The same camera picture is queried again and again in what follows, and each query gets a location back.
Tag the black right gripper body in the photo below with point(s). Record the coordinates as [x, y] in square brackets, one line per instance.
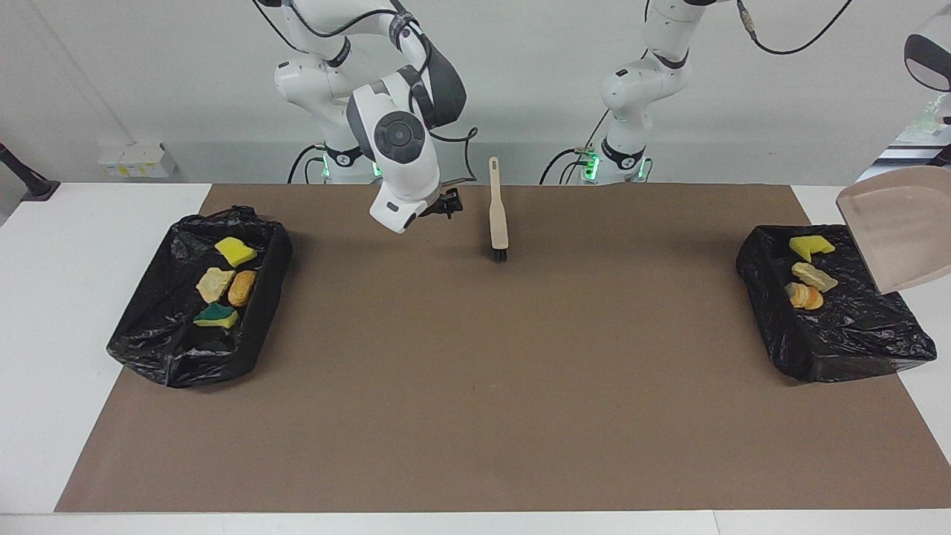
[436, 206]

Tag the beige brush with black bristles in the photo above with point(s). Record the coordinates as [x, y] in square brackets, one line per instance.
[498, 215]

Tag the yellow wedge sponge piece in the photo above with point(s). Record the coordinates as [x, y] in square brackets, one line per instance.
[236, 253]

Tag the orange-brown oval bread lump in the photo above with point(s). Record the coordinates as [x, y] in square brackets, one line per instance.
[242, 288]

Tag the pale beige bread chunk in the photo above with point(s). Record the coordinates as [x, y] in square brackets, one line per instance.
[215, 284]

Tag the green and yellow sponge piece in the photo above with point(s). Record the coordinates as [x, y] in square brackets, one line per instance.
[215, 316]

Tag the yellow L-shaped sponge piece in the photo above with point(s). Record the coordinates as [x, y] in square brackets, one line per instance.
[808, 247]

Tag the striped croissant piece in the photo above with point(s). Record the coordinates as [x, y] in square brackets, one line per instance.
[806, 297]

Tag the pale yellow bread chunk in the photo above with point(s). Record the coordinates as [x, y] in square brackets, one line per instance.
[813, 276]

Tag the beige plastic dustpan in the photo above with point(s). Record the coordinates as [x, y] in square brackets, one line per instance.
[903, 223]

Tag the bin with black bag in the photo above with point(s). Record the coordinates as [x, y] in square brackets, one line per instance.
[854, 342]
[171, 349]

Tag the brown table mat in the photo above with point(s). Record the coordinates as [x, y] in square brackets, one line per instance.
[520, 431]

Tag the white power strip box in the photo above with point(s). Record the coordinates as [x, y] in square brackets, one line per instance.
[137, 160]

